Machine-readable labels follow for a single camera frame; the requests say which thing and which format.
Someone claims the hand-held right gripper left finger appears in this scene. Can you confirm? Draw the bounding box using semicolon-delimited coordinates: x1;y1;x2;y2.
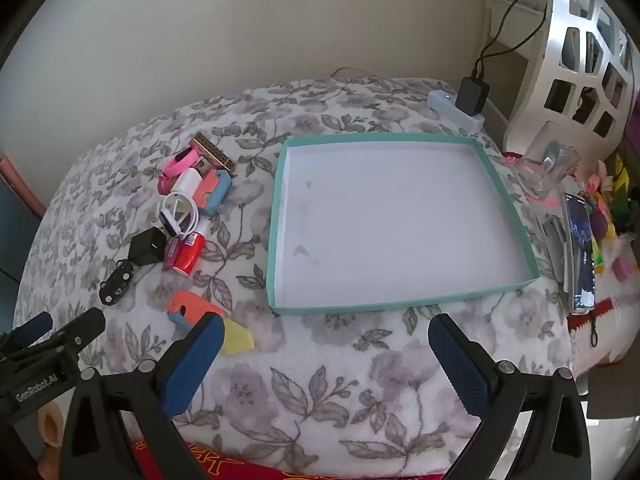
59;311;226;480

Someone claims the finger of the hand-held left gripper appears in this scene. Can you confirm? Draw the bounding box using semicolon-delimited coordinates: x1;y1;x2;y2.
0;311;54;350
27;307;107;363

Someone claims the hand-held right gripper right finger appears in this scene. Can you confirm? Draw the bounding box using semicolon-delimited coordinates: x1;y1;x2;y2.
427;312;593;480

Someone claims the orange and blue sharpener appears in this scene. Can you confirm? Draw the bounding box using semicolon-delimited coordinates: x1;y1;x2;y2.
167;291;228;333

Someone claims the black toy car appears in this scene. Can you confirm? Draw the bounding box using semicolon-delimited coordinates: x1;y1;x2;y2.
98;259;135;306

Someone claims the red bottle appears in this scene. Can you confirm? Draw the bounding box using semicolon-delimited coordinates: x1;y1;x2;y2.
175;217;211;276

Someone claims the black charger plug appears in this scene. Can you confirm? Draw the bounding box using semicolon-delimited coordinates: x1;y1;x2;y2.
128;227;167;266

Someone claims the teal cardboard tray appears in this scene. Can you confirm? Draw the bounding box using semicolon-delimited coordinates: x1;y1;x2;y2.
266;132;540;316

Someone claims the red printed cloth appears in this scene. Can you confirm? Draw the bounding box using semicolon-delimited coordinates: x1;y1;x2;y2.
127;437;446;480

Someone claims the pink edged dark panel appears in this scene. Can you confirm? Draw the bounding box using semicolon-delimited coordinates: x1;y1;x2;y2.
0;155;48;281

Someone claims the floral blanket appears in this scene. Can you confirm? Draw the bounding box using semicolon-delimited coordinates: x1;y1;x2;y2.
20;76;576;476

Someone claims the red and white crochet mat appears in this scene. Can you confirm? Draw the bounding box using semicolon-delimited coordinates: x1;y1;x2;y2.
567;280;640;376

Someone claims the smartphone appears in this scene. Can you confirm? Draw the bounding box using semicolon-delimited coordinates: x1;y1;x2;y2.
562;191;598;313

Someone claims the pink and blue block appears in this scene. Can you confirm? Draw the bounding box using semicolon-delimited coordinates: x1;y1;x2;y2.
194;167;233;216

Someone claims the white spool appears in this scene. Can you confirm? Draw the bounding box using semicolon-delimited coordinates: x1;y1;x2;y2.
172;167;203;198

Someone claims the gold toothed comb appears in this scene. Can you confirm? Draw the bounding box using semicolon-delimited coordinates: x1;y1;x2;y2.
192;132;237;173

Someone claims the clear plastic container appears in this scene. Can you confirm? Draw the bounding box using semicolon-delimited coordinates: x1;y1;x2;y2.
517;122;583;198

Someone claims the colourful toys pile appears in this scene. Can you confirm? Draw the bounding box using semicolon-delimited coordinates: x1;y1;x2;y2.
585;155;640;281

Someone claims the white power strip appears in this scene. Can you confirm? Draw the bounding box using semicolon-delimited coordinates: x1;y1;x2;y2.
426;89;486;133

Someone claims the black power adapter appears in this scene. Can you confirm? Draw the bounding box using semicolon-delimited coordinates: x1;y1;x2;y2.
455;76;490;116

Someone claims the white lattice basket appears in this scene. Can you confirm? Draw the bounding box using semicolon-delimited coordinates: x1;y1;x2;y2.
502;0;640;161

